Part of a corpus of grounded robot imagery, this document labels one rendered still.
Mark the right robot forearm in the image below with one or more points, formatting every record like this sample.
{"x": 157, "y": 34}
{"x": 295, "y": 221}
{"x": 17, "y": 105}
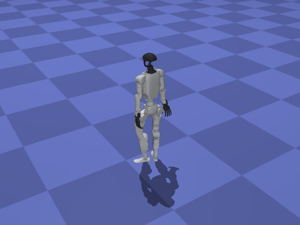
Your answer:
{"x": 163, "y": 97}

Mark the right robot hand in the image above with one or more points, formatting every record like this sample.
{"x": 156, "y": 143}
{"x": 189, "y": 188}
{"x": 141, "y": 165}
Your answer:
{"x": 167, "y": 109}

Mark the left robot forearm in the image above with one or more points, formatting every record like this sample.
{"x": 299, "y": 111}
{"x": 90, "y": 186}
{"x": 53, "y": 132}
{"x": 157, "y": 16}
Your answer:
{"x": 137, "y": 105}

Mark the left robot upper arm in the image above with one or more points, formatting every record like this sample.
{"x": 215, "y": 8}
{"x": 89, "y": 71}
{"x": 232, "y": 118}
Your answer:
{"x": 139, "y": 85}

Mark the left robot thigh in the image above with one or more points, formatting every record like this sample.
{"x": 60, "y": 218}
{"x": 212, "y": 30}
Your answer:
{"x": 139, "y": 131}

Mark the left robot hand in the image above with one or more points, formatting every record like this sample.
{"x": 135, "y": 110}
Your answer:
{"x": 138, "y": 121}

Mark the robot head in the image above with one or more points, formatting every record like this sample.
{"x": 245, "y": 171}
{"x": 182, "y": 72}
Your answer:
{"x": 149, "y": 57}

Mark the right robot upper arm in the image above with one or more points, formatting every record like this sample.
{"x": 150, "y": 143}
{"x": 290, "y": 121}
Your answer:
{"x": 162, "y": 82}

